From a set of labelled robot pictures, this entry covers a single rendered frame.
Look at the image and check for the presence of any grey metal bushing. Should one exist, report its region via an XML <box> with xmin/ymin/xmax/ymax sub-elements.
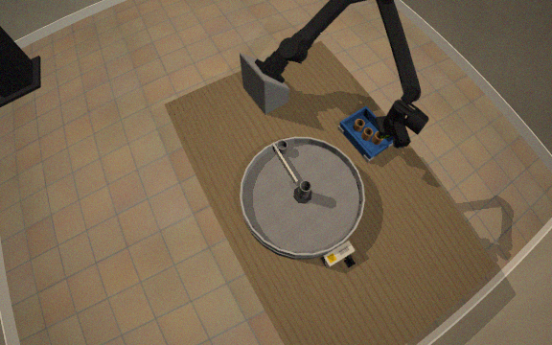
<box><xmin>299</xmin><ymin>180</ymin><xmax>311</xmax><ymax>196</ymax></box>
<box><xmin>277</xmin><ymin>140</ymin><xmax>288</xmax><ymax>154</ymax></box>
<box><xmin>297</xmin><ymin>185</ymin><xmax>309</xmax><ymax>199</ymax></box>

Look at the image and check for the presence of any bronze bushing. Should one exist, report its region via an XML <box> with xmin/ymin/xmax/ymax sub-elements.
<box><xmin>361</xmin><ymin>127</ymin><xmax>373</xmax><ymax>141</ymax></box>
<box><xmin>354</xmin><ymin>119</ymin><xmax>365</xmax><ymax>131</ymax></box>
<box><xmin>372</xmin><ymin>131</ymin><xmax>383</xmax><ymax>145</ymax></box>

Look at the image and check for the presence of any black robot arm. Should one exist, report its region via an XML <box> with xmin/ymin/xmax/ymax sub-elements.
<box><xmin>255</xmin><ymin>0</ymin><xmax>429</xmax><ymax>149</ymax></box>

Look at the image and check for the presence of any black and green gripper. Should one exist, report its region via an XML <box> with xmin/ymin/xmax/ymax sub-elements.
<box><xmin>375</xmin><ymin>112</ymin><xmax>400</xmax><ymax>139</ymax></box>

